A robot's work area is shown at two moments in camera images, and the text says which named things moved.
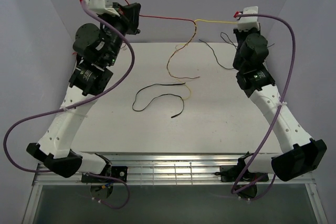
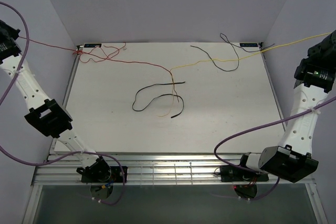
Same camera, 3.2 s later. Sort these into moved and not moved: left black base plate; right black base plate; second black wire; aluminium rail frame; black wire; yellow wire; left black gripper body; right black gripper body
Moved: right black gripper body; yellow wire; left black gripper body; black wire
Not moved: right black base plate; left black base plate; aluminium rail frame; second black wire
